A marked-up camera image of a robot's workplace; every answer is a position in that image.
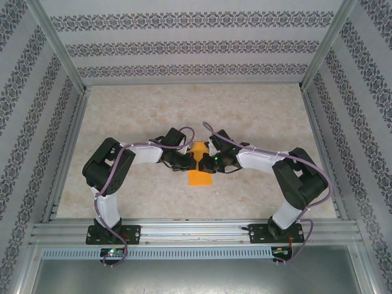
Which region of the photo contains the orange square paper sheet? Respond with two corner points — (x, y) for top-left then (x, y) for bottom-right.
(187, 141), (214, 187)

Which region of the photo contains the grey metal panel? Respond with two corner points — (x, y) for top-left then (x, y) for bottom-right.
(30, 258), (364, 294)

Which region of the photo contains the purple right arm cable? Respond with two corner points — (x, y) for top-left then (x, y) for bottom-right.
(202, 121), (334, 266)

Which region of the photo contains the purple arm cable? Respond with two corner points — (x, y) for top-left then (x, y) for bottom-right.
(94, 126), (197, 268)
(202, 121), (334, 266)

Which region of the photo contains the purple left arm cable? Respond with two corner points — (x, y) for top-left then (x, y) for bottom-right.
(94, 126), (197, 268)

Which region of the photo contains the aluminium mounting rail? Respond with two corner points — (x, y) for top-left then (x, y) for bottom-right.
(29, 217), (365, 246)

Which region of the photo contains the aluminium side rail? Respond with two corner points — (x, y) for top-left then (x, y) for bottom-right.
(41, 87), (92, 224)
(301, 87), (349, 221)

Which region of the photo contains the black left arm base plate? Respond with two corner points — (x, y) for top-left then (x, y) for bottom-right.
(85, 225), (142, 246)

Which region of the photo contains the grey slotted cable duct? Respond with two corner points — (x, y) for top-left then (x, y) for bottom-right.
(41, 247), (274, 260)

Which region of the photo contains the aluminium frame post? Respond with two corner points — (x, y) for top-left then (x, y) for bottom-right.
(26, 0), (89, 94)
(299, 0), (358, 91)

